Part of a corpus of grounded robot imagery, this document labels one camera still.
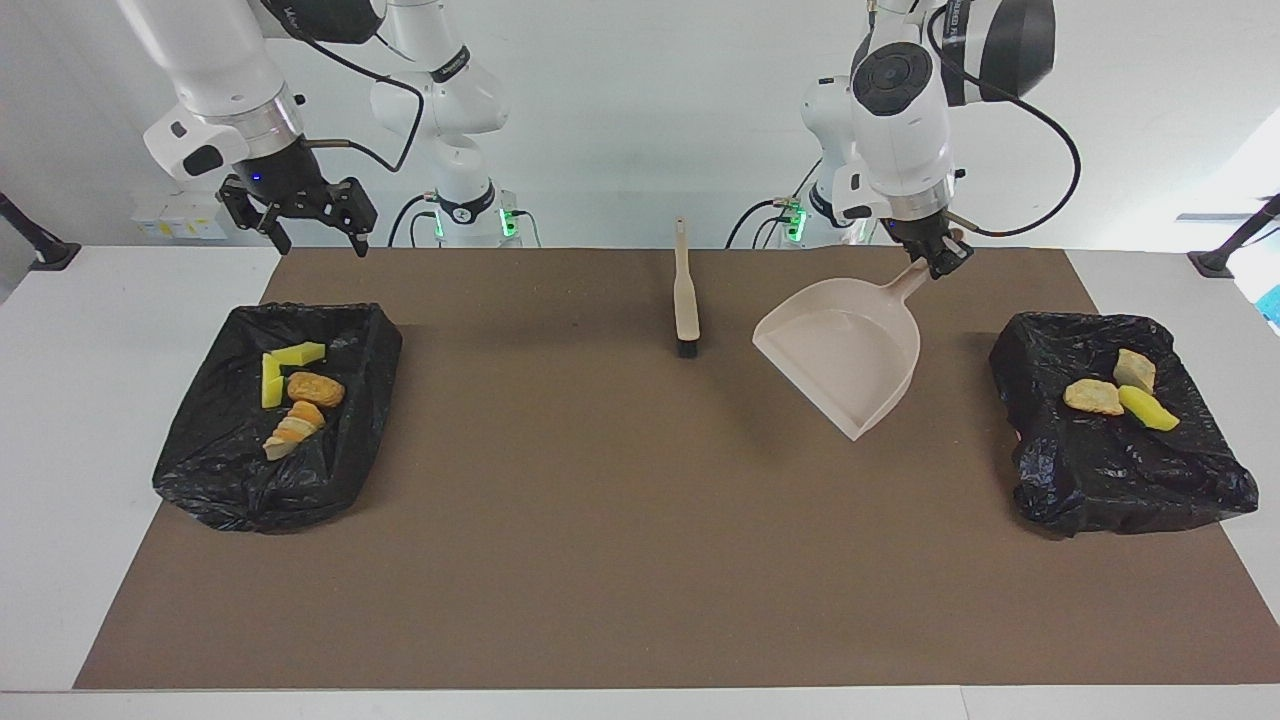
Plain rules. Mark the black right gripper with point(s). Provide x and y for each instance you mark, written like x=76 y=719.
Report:
x=285 y=180

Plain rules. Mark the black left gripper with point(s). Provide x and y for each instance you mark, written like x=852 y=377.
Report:
x=920 y=235

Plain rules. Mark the beige plastic dustpan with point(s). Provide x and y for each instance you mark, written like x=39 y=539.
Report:
x=850 y=350

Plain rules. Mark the large green yellow sponge piece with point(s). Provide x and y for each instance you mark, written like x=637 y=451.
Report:
x=298 y=352

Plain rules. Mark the small yellow green sponge piece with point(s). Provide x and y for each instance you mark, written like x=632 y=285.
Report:
x=270 y=380

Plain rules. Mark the brown oval bread roll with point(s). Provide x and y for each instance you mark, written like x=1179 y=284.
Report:
x=315 y=388

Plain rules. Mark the pale flaky pastry piece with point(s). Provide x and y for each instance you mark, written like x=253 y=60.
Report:
x=1093 y=397

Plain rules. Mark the small orange striped croissant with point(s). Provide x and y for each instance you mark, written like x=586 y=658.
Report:
x=1135 y=370

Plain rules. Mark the pale orange-striped bread chunk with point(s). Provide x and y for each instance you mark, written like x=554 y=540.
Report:
x=293 y=428

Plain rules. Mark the plain yellow sponge piece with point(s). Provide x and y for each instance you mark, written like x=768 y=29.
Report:
x=1150 y=410

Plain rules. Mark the beige hand brush black bristles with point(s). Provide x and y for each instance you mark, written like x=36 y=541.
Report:
x=686 y=300

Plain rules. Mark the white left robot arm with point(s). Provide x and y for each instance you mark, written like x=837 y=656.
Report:
x=900 y=110

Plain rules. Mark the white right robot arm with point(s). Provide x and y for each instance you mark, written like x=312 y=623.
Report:
x=220 y=60

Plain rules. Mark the black bag lined bin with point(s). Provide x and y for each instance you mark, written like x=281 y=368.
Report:
x=230 y=480
x=1120 y=470

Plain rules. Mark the black stand leg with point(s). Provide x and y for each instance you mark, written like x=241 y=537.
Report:
x=40 y=245
x=1230 y=250

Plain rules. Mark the blue object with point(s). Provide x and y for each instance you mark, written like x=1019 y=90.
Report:
x=1272 y=305

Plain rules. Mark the brown table mat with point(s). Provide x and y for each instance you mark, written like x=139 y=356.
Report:
x=600 y=620

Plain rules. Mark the white wall outlet box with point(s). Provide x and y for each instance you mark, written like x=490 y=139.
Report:
x=170 y=218

